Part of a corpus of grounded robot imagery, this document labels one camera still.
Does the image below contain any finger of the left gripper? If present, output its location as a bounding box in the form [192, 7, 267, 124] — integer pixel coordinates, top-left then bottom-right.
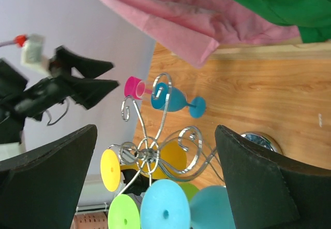
[71, 79, 119, 110]
[54, 45, 114, 79]

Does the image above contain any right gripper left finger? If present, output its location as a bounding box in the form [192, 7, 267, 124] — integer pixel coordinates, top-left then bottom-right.
[1, 125, 97, 228]

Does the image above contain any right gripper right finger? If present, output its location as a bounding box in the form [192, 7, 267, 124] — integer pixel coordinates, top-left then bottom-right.
[215, 125, 330, 228]

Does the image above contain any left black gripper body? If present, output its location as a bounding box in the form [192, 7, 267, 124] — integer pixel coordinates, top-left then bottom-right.
[14, 58, 78, 122]

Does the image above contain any magenta plastic wine glass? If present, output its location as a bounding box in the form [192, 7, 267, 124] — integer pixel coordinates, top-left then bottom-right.
[124, 76, 142, 100]

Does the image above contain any blue wine glass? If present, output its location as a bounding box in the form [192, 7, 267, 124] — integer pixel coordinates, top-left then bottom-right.
[151, 82, 206, 118]
[140, 179, 236, 229]

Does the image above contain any yellow plastic wine glass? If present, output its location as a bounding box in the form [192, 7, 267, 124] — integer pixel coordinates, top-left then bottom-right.
[100, 141, 187, 192]

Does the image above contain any clear wine glass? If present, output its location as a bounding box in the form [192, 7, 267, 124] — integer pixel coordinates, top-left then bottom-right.
[136, 80, 153, 102]

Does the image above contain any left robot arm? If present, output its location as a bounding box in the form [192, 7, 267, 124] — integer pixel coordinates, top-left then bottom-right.
[1, 46, 119, 144]

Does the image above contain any green plastic wine glass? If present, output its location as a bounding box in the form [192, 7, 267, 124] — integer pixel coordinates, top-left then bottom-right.
[108, 179, 199, 228]

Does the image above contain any chrome wine glass rack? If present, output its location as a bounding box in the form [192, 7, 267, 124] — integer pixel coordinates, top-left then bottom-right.
[117, 72, 284, 196]

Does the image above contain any wooden clothes rack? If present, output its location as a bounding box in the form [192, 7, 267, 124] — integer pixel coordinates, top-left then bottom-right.
[209, 38, 330, 60]

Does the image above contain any pink t-shirt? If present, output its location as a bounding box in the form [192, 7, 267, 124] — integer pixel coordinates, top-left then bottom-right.
[100, 0, 301, 68]

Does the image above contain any green tank top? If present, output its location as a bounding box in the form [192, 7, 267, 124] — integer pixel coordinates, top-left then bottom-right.
[234, 0, 330, 43]

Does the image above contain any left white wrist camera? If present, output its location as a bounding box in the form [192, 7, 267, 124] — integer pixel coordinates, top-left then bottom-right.
[21, 34, 50, 75]

